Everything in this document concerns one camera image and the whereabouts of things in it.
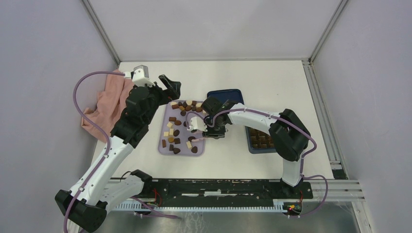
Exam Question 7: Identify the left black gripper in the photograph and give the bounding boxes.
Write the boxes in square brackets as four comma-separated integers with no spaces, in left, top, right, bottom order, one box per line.
[141,74,180,125]

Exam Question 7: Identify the lilac tray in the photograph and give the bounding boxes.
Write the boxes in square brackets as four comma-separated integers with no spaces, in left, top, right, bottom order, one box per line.
[158,100,206,157]

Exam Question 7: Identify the pink handled tongs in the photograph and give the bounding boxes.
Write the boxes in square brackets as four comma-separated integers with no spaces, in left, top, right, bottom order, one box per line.
[191,137,206,142]

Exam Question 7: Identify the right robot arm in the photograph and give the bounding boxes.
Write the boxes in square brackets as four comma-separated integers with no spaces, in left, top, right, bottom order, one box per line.
[201,97,317,198]

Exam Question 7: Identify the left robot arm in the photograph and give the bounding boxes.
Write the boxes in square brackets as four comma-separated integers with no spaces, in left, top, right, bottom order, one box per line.
[55,71,182,233]

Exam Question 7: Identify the blue chocolate box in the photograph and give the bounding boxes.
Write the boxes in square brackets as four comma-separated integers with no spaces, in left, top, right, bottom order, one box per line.
[245,127,276,154]

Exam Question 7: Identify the dark blue box lid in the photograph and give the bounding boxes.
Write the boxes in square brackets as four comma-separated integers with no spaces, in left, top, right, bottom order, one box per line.
[206,89,244,104]

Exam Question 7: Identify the pink cloth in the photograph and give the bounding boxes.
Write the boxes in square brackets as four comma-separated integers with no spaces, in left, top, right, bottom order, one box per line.
[83,74,134,136]

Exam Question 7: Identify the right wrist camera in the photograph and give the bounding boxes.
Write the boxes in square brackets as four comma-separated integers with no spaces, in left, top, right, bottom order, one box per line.
[188,116,207,132]

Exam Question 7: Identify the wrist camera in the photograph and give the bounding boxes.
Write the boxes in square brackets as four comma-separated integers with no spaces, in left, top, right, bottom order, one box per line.
[131,65,154,87]
[188,116,207,132]

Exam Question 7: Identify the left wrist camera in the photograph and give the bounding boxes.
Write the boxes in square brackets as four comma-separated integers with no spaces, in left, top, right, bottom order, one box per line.
[131,65,154,87]

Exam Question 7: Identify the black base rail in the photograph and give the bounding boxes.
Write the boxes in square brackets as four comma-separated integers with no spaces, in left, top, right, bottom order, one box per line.
[136,179,313,207]

